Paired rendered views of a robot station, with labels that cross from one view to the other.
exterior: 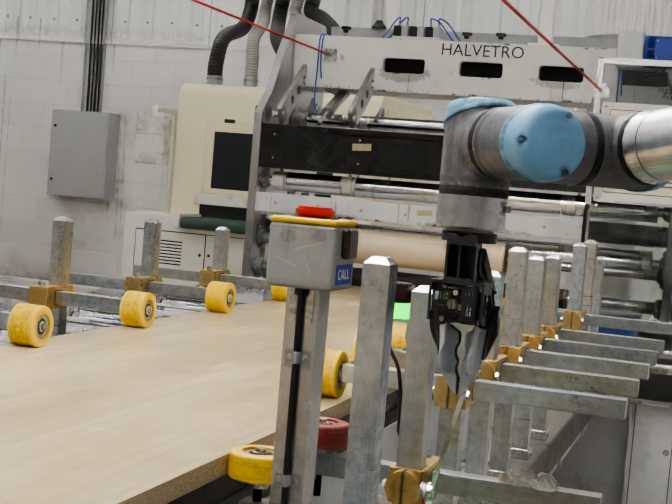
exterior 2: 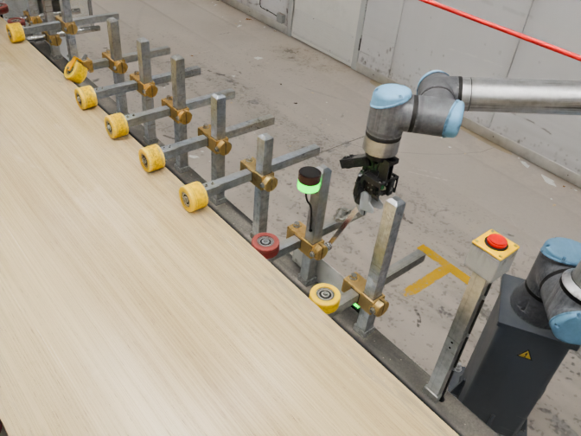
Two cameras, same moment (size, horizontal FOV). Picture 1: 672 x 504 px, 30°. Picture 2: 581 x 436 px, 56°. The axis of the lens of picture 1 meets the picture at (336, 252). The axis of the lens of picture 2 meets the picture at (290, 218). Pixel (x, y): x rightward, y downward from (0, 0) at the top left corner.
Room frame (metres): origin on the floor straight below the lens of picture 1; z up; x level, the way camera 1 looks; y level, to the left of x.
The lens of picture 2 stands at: (1.21, 1.00, 1.92)
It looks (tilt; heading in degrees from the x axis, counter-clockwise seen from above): 38 degrees down; 299
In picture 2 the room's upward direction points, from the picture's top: 6 degrees clockwise
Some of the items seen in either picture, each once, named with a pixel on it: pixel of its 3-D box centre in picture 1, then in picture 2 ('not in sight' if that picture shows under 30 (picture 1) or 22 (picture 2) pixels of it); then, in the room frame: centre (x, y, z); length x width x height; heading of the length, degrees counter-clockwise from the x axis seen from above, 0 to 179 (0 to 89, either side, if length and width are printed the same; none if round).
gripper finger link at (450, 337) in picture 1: (445, 358); (366, 206); (1.62, -0.15, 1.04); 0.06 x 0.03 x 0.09; 162
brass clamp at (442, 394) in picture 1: (457, 388); (258, 175); (2.01, -0.21, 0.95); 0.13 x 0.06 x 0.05; 162
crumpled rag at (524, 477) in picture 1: (532, 476); (343, 213); (1.74, -0.30, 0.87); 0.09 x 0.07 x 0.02; 72
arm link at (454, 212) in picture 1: (473, 215); (381, 143); (1.62, -0.17, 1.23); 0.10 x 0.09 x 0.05; 72
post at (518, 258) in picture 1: (508, 367); (180, 118); (2.47, -0.36, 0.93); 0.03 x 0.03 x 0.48; 72
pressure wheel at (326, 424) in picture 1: (319, 456); (264, 254); (1.84, 0.00, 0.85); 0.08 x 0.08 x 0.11
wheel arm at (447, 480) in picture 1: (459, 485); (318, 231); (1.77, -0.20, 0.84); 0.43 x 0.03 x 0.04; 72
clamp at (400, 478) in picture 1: (411, 479); (306, 241); (1.77, -0.14, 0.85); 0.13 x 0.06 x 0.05; 162
